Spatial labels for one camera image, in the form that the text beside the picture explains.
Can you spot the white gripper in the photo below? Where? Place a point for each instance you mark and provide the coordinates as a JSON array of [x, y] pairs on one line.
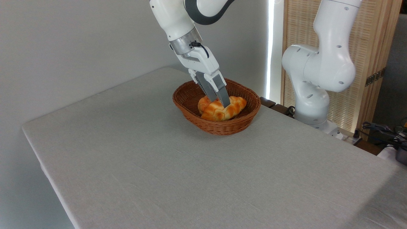
[[200, 62]]

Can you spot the braided golden bread loaf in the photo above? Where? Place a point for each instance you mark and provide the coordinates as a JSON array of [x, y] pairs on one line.
[[222, 111]]

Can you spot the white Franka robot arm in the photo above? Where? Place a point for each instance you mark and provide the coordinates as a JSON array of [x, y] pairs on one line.
[[324, 66]]

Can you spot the brown wicker basket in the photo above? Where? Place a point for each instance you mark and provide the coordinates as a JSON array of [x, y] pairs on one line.
[[238, 124]]

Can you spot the round orange bun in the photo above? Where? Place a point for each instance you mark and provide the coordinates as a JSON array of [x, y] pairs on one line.
[[203, 104]]

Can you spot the dark wooden furniture edge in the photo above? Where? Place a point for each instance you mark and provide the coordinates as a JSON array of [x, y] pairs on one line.
[[270, 103]]

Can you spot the grey tablecloth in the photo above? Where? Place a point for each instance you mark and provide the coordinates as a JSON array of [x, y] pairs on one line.
[[206, 178]]

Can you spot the white power strip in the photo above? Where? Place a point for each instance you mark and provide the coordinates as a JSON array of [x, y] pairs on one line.
[[348, 137]]

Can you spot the black screen hinge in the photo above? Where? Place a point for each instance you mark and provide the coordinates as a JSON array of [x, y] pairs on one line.
[[375, 77]]

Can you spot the wooden bamboo folding screen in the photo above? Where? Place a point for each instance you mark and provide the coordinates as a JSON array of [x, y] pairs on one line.
[[372, 35]]

